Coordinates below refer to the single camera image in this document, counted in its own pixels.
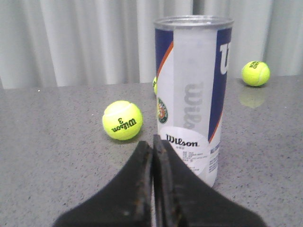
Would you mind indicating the grey curtain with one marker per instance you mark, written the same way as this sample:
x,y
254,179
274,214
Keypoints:
x,y
52,43

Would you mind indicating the yellow tennis ball centre back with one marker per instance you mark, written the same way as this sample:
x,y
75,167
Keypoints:
x,y
255,73

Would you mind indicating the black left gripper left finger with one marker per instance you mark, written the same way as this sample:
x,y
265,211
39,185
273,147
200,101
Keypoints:
x,y
124,202

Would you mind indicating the Roland Garros yellow tennis ball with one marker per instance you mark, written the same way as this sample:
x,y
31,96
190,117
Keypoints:
x,y
154,84

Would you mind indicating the Wilson 3 yellow tennis ball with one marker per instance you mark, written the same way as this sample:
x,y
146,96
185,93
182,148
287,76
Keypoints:
x,y
122,120

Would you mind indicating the white blue Wilson tennis can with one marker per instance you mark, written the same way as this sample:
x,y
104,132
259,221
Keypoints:
x,y
192,56

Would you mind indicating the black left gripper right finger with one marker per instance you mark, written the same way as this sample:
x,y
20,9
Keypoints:
x,y
182,199

